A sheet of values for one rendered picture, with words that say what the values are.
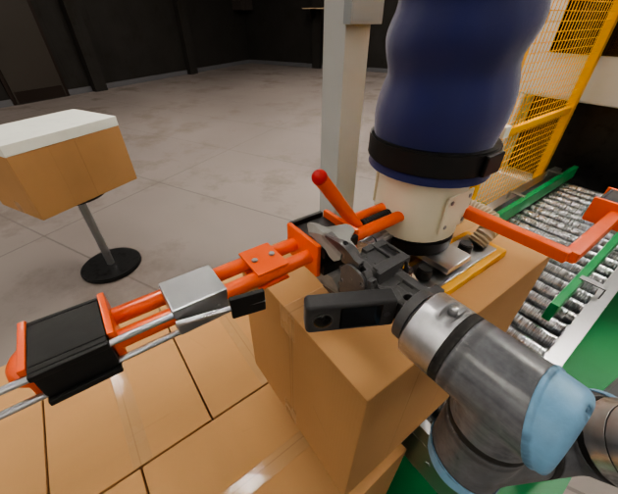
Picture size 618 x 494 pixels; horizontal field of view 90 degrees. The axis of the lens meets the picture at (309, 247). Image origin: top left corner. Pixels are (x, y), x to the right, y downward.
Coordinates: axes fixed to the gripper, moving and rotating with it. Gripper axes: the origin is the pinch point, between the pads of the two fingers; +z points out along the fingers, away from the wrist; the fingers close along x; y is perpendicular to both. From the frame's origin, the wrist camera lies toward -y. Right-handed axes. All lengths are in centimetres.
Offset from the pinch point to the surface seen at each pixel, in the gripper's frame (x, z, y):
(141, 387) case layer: -66, 42, -36
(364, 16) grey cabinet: 29, 89, 96
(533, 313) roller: -66, -19, 99
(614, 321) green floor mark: -120, -45, 200
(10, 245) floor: -121, 275, -98
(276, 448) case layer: -66, 1, -10
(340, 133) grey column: -22, 94, 91
